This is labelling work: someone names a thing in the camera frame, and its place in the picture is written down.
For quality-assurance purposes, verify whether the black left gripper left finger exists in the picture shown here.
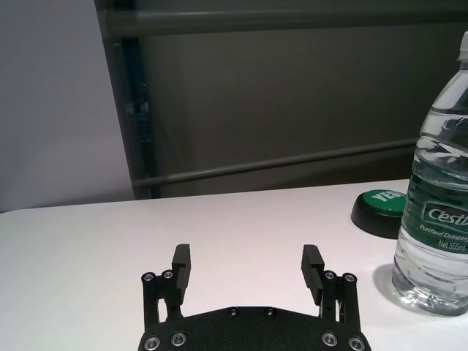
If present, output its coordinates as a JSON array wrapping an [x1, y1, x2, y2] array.
[[140, 244, 194, 351]]

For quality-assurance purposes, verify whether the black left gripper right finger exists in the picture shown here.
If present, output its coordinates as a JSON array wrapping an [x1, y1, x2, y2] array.
[[301, 244, 365, 351]]

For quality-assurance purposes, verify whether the clear water bottle green label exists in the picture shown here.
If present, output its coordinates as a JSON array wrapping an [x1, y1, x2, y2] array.
[[391, 31, 468, 314]]

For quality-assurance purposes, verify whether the green YES button black base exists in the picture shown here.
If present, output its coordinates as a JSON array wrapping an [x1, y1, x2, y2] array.
[[350, 189, 409, 241]]

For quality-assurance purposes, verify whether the thick grey horizontal beam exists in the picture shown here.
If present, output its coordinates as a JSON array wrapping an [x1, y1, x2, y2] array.
[[104, 7, 468, 38]]

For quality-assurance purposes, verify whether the thin grey horizontal rail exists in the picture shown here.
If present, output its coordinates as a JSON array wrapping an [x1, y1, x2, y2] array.
[[131, 137, 420, 189]]

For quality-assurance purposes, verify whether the dark blue vertical post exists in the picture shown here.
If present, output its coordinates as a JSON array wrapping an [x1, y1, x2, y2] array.
[[119, 36, 162, 200]]

